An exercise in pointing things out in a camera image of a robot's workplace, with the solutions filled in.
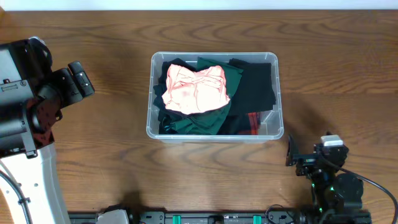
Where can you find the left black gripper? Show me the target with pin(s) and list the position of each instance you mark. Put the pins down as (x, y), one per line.
(66, 86)

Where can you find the black mounting rail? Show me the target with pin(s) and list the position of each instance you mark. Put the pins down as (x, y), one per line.
(270, 216)

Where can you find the red navy plaid shirt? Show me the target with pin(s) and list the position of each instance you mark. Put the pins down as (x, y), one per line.
(250, 124)

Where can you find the clear plastic storage container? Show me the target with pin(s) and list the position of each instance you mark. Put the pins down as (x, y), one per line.
(272, 123)

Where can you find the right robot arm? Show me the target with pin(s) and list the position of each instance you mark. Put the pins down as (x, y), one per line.
(336, 198)

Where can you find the green garment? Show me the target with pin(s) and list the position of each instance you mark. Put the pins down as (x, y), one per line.
(209, 123)

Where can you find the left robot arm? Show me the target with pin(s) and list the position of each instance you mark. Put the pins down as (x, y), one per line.
(32, 99)

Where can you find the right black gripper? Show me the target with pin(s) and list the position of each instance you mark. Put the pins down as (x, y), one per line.
(309, 160)

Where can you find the black garment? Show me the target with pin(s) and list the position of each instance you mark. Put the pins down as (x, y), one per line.
(254, 94)
(166, 117)

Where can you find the pink garment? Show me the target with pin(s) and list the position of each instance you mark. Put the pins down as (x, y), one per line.
(191, 92)

